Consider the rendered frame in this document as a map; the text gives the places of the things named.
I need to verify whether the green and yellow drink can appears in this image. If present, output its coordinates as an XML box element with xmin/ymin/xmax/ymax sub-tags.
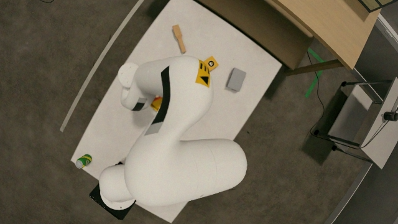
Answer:
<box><xmin>75</xmin><ymin>154</ymin><xmax>92</xmax><ymax>168</ymax></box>

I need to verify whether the tan wooden brush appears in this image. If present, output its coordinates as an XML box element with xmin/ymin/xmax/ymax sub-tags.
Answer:
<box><xmin>172</xmin><ymin>24</ymin><xmax>186</xmax><ymax>53</ymax></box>

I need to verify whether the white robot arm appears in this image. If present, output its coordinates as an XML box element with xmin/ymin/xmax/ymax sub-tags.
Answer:
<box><xmin>99</xmin><ymin>55</ymin><xmax>247</xmax><ymax>210</ymax></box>

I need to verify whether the grey plastic case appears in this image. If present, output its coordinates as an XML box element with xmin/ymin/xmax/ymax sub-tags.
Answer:
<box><xmin>227</xmin><ymin>68</ymin><xmax>246</xmax><ymax>91</ymax></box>

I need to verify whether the yellow square tray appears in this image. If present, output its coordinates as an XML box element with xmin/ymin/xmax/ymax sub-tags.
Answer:
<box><xmin>150</xmin><ymin>97</ymin><xmax>162</xmax><ymax>111</ymax></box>

